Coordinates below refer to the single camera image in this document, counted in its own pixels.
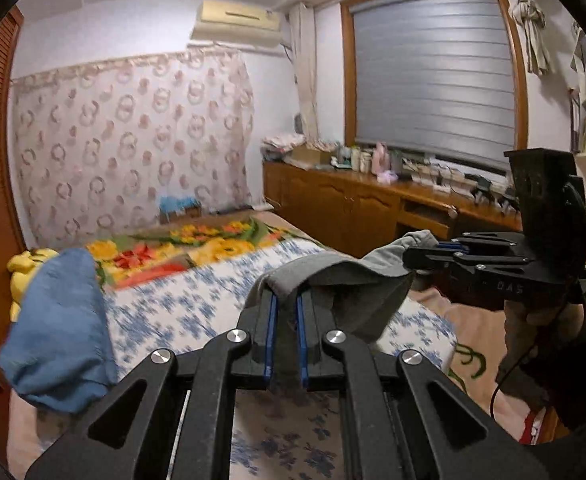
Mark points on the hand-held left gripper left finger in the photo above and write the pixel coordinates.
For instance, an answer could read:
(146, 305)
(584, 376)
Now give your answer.
(271, 330)

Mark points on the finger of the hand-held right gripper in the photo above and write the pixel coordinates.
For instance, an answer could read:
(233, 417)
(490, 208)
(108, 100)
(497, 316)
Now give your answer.
(443, 260)
(488, 239)

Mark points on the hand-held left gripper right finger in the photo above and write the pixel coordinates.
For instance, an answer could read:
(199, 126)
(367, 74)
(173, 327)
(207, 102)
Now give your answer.
(301, 330)

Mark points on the grey pants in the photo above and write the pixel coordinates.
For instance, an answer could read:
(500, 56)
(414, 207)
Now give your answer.
(353, 285)

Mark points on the person's right hand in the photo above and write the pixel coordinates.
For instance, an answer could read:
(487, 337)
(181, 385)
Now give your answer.
(528, 350)

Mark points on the black device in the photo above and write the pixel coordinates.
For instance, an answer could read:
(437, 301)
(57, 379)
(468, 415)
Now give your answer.
(488, 194)

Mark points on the beige blanket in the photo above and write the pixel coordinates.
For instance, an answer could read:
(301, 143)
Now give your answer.
(463, 330)

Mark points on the white power strip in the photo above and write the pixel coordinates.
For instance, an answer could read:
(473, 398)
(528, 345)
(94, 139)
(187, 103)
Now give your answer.
(438, 180)

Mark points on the small pink box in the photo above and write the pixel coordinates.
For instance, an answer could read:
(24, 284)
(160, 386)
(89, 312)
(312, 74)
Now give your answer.
(387, 176)

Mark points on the colourful flower blanket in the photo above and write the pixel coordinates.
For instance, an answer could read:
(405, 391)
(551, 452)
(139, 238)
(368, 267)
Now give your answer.
(198, 240)

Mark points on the pink bottle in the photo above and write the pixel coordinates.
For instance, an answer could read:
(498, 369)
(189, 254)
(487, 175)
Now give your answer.
(382, 157)

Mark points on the wooden sideboard cabinet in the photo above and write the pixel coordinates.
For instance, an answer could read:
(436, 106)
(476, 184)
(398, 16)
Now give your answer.
(333, 205)

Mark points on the white bottle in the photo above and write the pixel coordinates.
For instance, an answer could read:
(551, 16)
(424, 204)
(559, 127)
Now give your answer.
(356, 159)

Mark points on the cardboard box with blue cloth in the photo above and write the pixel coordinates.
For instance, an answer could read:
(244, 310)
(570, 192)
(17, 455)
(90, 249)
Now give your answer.
(178, 210)

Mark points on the open cardboard box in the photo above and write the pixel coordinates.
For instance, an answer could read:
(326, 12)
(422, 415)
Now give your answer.
(310, 155)

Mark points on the stack of folded cloths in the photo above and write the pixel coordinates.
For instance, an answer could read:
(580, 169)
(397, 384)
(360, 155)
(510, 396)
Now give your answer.
(280, 144)

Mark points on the tied white curtain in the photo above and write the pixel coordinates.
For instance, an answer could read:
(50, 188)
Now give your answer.
(528, 20)

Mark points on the grey round fan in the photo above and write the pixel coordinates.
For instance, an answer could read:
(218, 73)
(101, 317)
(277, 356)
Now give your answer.
(298, 122)

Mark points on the blue jeans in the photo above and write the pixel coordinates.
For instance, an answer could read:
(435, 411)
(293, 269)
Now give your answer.
(58, 330)

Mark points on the circle patterned curtain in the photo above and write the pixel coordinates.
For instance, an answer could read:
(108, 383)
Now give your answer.
(123, 150)

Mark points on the beige hanging curtain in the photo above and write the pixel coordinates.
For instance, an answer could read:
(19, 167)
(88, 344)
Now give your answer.
(305, 70)

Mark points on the yellow plush toy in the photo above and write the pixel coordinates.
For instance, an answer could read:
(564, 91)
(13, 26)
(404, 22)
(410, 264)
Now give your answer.
(23, 270)

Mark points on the beige air conditioner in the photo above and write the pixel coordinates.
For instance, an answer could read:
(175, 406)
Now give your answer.
(238, 22)

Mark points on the wooden window frame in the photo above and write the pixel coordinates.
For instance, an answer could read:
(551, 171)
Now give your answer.
(348, 85)

